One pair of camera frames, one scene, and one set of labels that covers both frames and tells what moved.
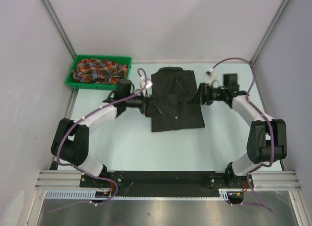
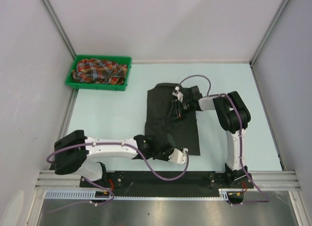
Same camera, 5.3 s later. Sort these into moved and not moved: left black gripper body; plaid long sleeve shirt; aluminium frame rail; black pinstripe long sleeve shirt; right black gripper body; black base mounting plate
Moved: black pinstripe long sleeve shirt; left black gripper body; right black gripper body
Not moved: aluminium frame rail; black base mounting plate; plaid long sleeve shirt
